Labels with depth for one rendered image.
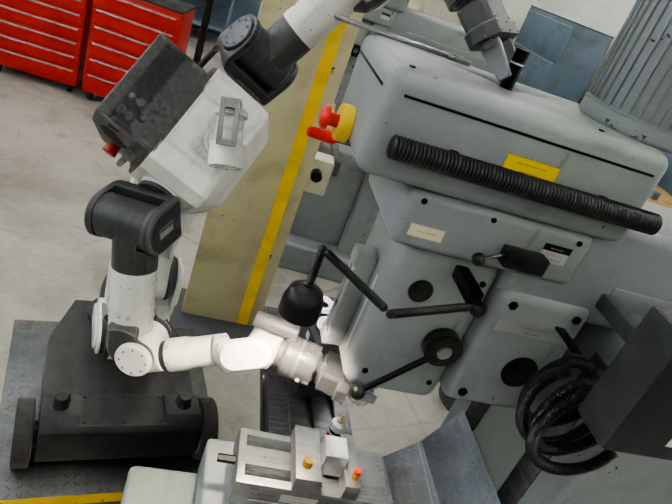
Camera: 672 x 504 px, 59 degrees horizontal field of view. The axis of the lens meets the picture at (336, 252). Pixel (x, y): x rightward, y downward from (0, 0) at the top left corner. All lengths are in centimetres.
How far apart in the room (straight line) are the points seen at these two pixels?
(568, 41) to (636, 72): 719
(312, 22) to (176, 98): 31
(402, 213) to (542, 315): 34
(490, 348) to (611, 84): 48
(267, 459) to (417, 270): 61
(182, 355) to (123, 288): 19
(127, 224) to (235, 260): 193
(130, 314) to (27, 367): 112
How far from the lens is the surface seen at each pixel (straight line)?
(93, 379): 207
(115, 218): 119
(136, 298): 124
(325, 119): 93
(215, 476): 153
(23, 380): 230
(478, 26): 96
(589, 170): 97
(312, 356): 122
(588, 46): 837
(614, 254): 110
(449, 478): 157
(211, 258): 308
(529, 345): 113
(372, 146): 84
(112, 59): 570
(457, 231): 94
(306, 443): 140
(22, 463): 196
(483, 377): 115
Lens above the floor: 201
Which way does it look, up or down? 27 degrees down
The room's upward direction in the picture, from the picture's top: 21 degrees clockwise
